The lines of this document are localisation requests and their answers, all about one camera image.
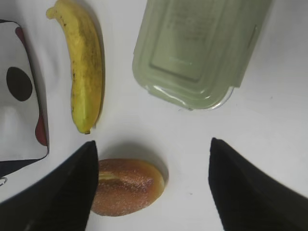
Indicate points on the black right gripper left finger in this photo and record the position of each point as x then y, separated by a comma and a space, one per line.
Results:
61, 201

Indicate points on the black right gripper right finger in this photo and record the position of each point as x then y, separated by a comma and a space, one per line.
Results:
247, 199

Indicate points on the brown bread roll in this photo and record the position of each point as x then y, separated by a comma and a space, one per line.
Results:
126, 186

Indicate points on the navy blue lunch bag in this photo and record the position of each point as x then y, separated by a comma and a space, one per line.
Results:
23, 138

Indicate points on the yellow banana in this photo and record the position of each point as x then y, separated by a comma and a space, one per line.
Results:
86, 62

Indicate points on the green lidded glass container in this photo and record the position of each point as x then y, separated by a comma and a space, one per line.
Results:
194, 53

